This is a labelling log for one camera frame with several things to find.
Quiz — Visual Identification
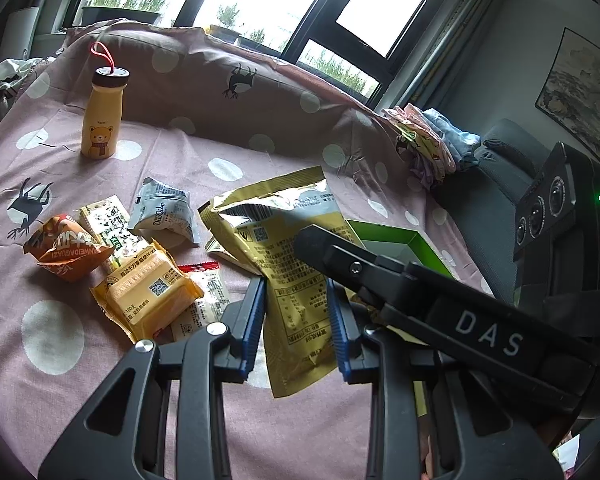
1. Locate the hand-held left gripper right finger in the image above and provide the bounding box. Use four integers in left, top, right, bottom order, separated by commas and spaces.
326, 277, 566, 480

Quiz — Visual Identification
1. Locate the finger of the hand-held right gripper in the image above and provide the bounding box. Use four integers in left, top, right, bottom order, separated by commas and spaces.
294, 225, 416, 311

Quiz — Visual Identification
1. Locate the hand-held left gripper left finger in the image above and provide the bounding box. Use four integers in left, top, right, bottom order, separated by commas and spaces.
37, 276, 268, 480

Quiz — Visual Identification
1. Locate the large gold snack bag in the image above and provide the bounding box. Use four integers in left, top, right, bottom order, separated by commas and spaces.
198, 166, 368, 400

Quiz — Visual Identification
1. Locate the green cardboard box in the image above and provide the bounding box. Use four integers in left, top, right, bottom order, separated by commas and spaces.
345, 219, 456, 281

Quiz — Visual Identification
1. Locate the yellow cake packet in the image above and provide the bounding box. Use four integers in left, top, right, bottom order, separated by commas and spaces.
90, 247, 205, 343

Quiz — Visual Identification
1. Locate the orange snack packet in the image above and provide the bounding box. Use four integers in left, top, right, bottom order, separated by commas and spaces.
23, 214, 110, 282

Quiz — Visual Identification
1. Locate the red and white snack packet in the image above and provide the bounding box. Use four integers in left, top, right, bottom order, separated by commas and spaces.
170, 262, 231, 343

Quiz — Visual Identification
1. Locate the small gold bar packet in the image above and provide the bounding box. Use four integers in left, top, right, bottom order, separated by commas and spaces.
203, 236, 241, 263

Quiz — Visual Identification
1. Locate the grey chair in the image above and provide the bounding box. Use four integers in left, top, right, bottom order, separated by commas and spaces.
432, 119, 551, 306

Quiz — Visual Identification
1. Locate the patterned folded cloth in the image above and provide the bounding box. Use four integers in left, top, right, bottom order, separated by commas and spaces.
380, 105, 456, 191

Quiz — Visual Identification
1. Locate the pink polka dot blanket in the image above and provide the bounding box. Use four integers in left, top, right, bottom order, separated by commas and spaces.
0, 19, 496, 480

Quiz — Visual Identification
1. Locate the grey-blue snack packet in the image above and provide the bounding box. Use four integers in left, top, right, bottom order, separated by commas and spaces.
128, 177, 202, 248

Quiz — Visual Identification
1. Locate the blue folded cloth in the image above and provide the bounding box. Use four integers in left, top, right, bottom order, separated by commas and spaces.
422, 107, 481, 168

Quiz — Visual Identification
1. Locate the green and white cracker packet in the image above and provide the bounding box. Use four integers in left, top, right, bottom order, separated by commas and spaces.
78, 195, 153, 273

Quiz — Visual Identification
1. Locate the black framed window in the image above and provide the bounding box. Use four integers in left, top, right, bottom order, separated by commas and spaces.
75, 0, 431, 106

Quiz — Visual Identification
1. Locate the grey curtain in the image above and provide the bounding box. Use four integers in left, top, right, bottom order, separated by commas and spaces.
380, 0, 511, 111

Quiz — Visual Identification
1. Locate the yellow bear bottle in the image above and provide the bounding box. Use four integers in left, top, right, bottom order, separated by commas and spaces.
80, 42, 131, 159

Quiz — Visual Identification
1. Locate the framed landscape painting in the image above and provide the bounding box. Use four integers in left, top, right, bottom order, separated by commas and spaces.
535, 27, 600, 168

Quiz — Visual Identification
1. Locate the white crumpled cloth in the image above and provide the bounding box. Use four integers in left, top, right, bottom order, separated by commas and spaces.
0, 57, 56, 126

